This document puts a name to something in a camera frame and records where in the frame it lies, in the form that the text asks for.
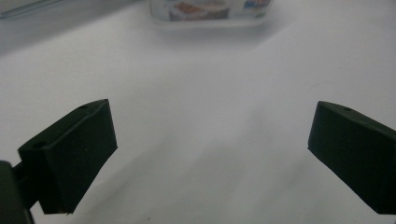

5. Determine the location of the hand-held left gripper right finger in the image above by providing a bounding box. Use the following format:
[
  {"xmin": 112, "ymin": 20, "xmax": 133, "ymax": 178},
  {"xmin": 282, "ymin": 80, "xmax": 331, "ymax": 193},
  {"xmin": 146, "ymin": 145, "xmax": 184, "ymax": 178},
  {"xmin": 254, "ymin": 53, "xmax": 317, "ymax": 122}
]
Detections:
[{"xmin": 307, "ymin": 100, "xmax": 396, "ymax": 216}]

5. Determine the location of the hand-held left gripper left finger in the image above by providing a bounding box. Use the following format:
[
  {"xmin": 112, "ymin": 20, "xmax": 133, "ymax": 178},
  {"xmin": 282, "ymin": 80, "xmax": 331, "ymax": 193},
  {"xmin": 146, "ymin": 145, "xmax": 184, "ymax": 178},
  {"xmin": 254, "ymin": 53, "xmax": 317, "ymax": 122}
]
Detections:
[{"xmin": 12, "ymin": 98, "xmax": 119, "ymax": 216}]

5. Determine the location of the clear printed plastic container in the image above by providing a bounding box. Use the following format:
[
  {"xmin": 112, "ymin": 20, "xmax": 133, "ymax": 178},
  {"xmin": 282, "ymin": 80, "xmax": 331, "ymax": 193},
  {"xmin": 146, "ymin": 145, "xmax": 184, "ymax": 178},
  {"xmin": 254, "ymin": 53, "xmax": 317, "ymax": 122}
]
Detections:
[{"xmin": 147, "ymin": 0, "xmax": 275, "ymax": 28}]

